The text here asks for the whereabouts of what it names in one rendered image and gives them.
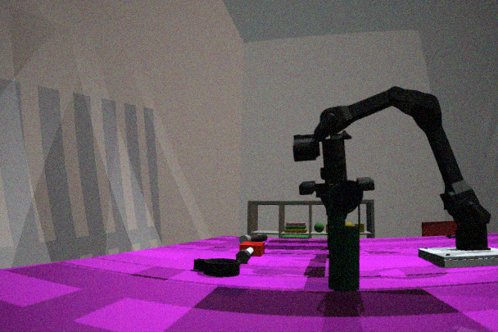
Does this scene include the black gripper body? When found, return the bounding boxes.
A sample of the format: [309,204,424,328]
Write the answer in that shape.
[299,158,375,195]

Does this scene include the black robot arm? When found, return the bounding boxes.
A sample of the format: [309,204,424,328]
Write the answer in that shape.
[293,86,491,251]

